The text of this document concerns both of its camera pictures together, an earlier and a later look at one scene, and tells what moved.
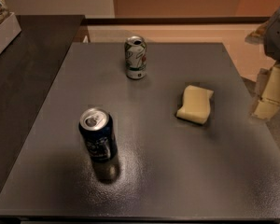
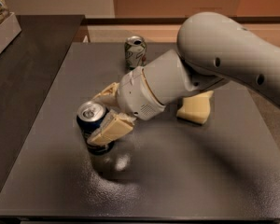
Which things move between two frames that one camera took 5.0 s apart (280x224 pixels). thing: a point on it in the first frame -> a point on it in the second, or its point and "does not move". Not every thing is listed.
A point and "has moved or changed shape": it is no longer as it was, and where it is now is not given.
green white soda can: x=135 y=52 does not move
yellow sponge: x=196 y=104 does not move
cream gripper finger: x=275 y=92 -> x=113 y=125
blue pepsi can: x=98 y=128 has moved or changed shape
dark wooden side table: x=21 y=78 does not move
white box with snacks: x=5 y=27 does not move
